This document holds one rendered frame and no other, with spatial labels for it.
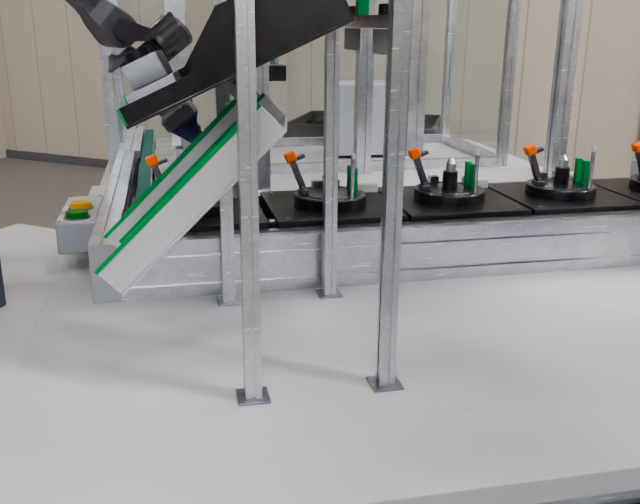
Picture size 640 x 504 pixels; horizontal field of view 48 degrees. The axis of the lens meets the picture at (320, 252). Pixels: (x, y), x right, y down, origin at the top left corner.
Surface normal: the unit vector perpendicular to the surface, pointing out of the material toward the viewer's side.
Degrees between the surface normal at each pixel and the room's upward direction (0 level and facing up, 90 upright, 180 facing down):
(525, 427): 0
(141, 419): 0
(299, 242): 90
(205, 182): 90
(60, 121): 90
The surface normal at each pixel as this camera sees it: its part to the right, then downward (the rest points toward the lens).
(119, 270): 0.04, 0.31
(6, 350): 0.00, -0.95
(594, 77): -0.41, 0.28
